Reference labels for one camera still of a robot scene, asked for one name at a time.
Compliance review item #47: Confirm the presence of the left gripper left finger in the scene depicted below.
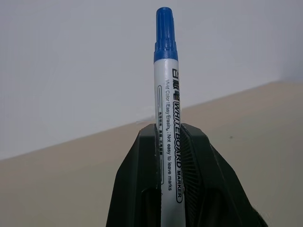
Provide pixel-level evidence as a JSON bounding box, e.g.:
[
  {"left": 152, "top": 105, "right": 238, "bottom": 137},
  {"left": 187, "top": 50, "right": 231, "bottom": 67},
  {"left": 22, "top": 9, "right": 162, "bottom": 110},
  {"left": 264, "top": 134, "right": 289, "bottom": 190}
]
[{"left": 110, "top": 124, "right": 164, "bottom": 227}]

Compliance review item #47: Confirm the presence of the blue whiteboard marker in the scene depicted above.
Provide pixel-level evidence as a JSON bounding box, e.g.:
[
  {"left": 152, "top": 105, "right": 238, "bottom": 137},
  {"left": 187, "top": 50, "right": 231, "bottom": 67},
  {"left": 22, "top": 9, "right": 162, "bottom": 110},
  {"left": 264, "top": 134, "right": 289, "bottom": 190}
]
[{"left": 152, "top": 7, "right": 188, "bottom": 227}]

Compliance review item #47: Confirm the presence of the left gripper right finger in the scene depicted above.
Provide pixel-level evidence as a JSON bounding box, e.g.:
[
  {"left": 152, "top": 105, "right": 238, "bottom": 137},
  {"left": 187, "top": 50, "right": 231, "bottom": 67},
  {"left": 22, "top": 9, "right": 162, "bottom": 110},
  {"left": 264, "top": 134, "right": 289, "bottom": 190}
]
[{"left": 180, "top": 122, "right": 269, "bottom": 227}]

